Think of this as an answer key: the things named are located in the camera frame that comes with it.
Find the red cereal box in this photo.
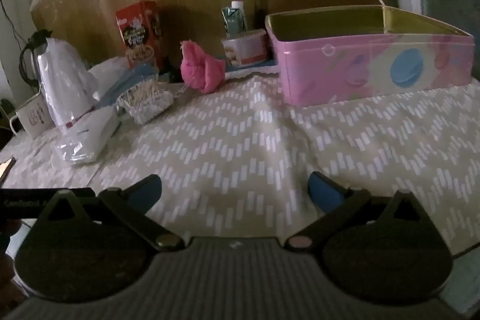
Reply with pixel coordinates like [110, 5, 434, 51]
[115, 1, 166, 75]

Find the light blue cloth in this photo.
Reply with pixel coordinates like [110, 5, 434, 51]
[98, 63, 160, 108]

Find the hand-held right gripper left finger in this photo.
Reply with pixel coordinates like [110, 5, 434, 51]
[47, 174, 186, 253]

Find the black electric kettle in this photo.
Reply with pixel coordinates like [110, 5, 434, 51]
[19, 29, 53, 92]

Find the shiny phone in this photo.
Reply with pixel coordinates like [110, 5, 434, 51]
[0, 156, 17, 186]

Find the round white food tub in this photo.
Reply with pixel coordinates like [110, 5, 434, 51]
[221, 29, 270, 66]

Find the teal mat with white fringe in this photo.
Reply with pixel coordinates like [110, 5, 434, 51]
[223, 58, 280, 81]

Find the white tissue packet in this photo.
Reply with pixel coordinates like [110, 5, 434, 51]
[54, 106, 122, 165]

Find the pink tin box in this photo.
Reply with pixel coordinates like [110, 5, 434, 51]
[265, 5, 475, 108]

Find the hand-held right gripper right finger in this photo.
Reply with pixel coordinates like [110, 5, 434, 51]
[284, 172, 427, 252]

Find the white plastic bag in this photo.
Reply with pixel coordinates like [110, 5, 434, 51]
[37, 37, 100, 127]

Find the pack of cotton swabs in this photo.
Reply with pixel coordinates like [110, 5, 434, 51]
[117, 78, 174, 125]

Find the white mug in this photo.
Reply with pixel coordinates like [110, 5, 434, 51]
[11, 94, 55, 139]

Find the pink fluffy cloth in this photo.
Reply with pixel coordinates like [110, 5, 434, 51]
[180, 40, 226, 95]

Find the white soft packet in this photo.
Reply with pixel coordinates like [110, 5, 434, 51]
[87, 56, 132, 92]

